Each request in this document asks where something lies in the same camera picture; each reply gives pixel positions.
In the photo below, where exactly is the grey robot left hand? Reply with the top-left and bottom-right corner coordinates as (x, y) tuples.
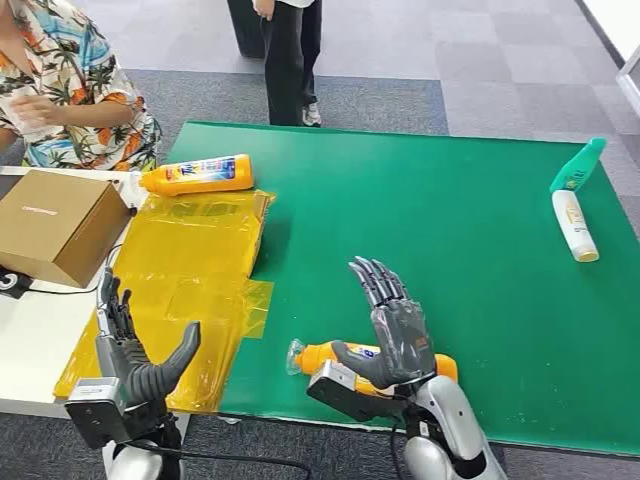
(96, 267), (202, 407)

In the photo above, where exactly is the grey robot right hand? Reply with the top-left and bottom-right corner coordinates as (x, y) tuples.
(331, 256), (437, 391)

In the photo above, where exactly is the orange detergent bottle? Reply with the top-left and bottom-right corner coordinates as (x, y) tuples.
(285, 339), (458, 400)
(139, 153), (255, 198)

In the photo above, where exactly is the white lotion bottle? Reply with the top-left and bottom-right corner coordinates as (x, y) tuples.
(551, 190), (600, 264)

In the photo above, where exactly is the green plastic bottle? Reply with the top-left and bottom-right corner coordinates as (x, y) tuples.
(549, 137), (608, 195)

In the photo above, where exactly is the green table mat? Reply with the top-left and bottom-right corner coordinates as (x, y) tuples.
(167, 120), (640, 458)

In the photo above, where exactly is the yellow plastic wrapped flat box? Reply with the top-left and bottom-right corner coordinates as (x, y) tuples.
(54, 190), (276, 413)

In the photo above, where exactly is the brown cardboard box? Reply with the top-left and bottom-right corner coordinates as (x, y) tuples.
(0, 169), (132, 289)

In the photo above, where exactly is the black flat device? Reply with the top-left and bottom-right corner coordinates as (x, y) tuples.
(0, 266), (34, 301)

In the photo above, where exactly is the person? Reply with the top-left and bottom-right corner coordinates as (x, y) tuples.
(0, 0), (164, 174)
(252, 0), (324, 128)

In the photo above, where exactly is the black wheeled bin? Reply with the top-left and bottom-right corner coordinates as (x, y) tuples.
(226, 0), (266, 60)

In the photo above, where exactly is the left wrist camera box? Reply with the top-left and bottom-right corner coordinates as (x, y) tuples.
(65, 377), (128, 452)

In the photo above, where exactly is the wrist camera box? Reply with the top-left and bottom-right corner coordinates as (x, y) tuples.
(306, 360), (404, 424)
(65, 377), (128, 452)

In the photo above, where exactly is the thin black table cable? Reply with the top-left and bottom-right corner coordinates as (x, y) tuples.
(29, 243), (124, 296)

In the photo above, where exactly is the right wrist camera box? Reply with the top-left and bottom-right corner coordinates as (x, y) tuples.
(306, 360), (404, 424)

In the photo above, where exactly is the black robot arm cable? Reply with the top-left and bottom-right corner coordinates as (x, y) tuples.
(117, 440), (312, 480)

